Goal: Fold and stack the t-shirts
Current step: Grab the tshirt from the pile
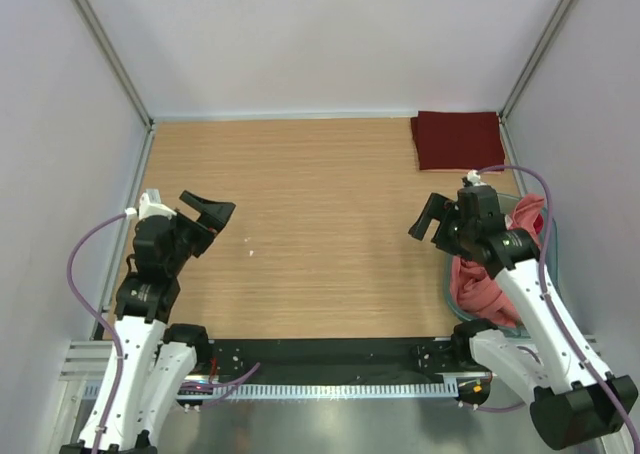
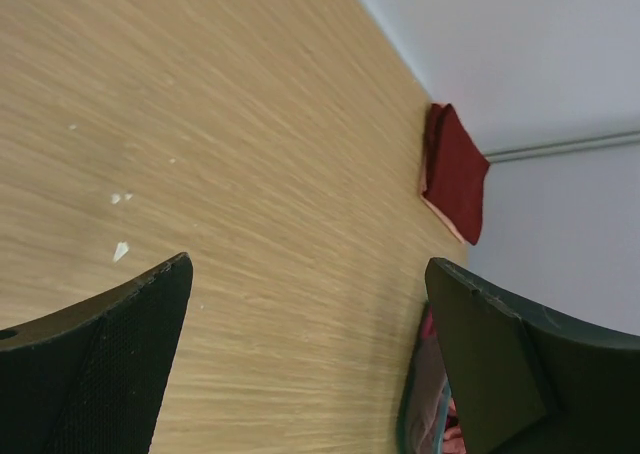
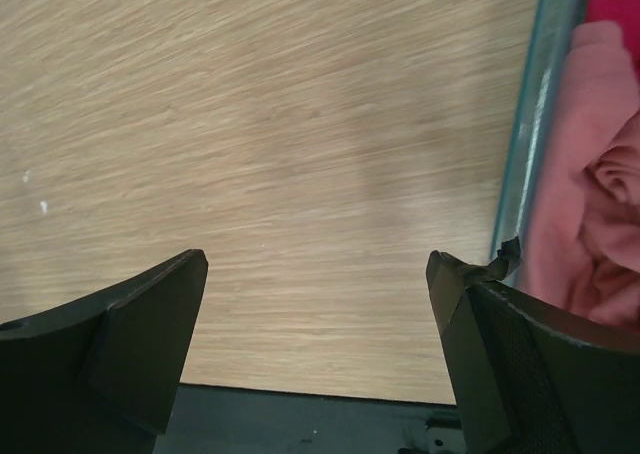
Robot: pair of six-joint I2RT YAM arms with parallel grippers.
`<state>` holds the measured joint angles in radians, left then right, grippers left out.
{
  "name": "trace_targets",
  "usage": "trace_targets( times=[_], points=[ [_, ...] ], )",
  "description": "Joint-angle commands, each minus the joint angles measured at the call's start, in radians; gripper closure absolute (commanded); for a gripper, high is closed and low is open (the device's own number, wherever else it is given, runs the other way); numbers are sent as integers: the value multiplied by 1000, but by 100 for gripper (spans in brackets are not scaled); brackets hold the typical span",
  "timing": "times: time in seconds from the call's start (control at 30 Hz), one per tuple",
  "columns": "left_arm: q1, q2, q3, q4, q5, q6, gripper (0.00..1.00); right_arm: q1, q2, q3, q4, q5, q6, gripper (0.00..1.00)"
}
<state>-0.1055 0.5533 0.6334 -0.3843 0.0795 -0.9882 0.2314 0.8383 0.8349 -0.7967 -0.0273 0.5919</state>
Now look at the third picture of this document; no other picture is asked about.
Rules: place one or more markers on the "magenta crumpled t shirt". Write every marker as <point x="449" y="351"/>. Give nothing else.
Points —
<point x="625" y="13"/>

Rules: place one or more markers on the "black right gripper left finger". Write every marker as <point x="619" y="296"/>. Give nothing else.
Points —
<point x="100" y="374"/>

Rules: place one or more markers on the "teal transparent plastic basket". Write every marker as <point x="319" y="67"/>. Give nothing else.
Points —
<point x="553" y="24"/>

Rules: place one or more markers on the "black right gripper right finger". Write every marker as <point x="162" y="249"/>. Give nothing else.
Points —
<point x="529" y="377"/>

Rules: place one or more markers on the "salmon pink t shirt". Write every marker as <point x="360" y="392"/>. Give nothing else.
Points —
<point x="582" y="244"/>

